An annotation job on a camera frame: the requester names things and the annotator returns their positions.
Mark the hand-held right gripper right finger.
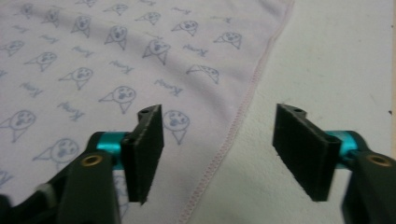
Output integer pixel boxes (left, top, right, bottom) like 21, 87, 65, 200
272, 103, 396, 224

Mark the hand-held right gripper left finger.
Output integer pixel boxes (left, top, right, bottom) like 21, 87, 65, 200
57, 104, 165, 224

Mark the lilac printed cloth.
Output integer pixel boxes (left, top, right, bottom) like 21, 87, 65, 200
0, 0, 296, 224

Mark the white grid mat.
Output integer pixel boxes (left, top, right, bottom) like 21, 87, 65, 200
183, 0, 394, 224

